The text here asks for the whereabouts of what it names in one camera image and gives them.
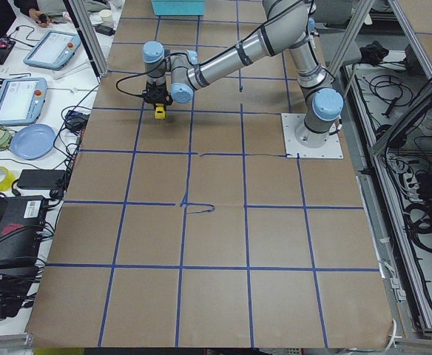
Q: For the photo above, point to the black power adapter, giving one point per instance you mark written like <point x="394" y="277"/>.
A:
<point x="36" y="179"/>

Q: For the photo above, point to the upper teach pendant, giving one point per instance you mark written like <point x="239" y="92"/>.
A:
<point x="53" y="51"/>

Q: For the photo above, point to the lower teach pendant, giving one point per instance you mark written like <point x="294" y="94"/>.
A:
<point x="21" y="100"/>

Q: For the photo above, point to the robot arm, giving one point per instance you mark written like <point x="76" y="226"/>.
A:
<point x="175" y="76"/>

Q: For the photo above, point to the black computer box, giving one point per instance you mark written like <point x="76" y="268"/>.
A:
<point x="21" y="221"/>

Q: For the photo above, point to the light blue plastic bin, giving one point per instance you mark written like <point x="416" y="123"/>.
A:
<point x="178" y="7"/>

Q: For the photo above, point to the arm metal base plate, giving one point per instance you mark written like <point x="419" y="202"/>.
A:
<point x="302" y="143"/>

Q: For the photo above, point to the teach pendant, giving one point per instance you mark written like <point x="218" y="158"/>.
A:
<point x="21" y="100"/>
<point x="53" y="51"/>

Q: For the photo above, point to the blue plate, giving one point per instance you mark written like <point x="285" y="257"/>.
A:
<point x="33" y="141"/>

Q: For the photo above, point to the yellow toy beetle car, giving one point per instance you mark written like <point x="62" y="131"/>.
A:
<point x="160" y="112"/>

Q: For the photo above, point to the aluminium frame post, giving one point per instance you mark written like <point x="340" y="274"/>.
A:
<point x="89" y="40"/>

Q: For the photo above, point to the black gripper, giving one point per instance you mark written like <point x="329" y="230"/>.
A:
<point x="159" y="94"/>

